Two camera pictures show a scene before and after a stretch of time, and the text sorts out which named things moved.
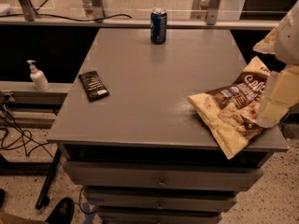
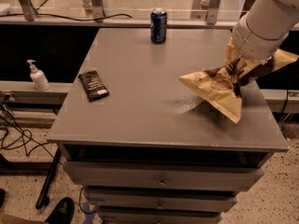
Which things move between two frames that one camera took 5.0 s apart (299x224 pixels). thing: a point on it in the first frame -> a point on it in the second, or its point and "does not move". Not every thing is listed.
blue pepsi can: [159, 18] does not move
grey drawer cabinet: [146, 154] does not move
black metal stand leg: [44, 198] does not move
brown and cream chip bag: [231, 112] -> [221, 86]
